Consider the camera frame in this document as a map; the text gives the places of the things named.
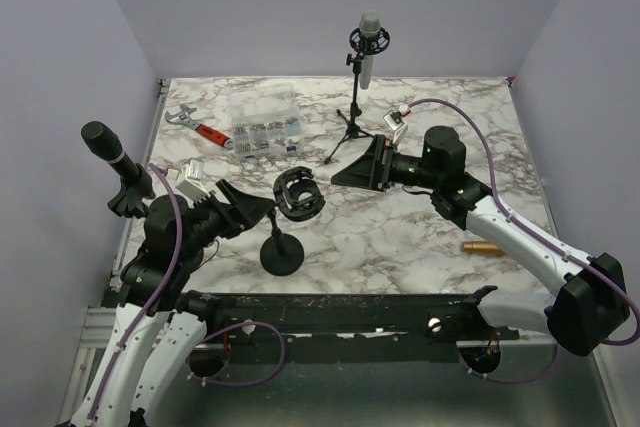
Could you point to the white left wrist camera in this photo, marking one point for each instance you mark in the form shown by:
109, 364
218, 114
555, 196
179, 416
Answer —
189, 180

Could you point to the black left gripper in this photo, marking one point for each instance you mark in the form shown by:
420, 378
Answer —
243, 211

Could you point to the red handled adjustable wrench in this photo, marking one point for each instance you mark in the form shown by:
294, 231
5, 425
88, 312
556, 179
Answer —
183, 117

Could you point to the clear plastic screw organizer box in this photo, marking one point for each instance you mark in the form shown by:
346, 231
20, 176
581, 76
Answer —
266, 122

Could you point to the gold microphone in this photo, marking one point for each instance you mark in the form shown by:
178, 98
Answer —
481, 248

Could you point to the black tripod microphone stand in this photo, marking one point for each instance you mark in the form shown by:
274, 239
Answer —
353, 131

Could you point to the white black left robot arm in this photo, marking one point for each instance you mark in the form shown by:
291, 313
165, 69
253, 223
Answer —
155, 326

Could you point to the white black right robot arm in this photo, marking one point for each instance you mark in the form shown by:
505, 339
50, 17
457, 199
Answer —
585, 298

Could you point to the black front mounting rail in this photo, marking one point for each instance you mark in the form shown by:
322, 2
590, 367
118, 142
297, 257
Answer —
341, 328

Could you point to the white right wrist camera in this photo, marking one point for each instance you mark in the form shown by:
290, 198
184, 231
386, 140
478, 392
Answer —
396, 120

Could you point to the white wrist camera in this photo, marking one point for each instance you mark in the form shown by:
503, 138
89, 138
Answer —
396, 120
189, 180

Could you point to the silver microphone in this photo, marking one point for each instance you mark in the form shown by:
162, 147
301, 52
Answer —
369, 29

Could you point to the black microphone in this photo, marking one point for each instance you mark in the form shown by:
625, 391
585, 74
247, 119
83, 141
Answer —
105, 144

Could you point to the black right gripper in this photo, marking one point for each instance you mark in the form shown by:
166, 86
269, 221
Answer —
372, 170

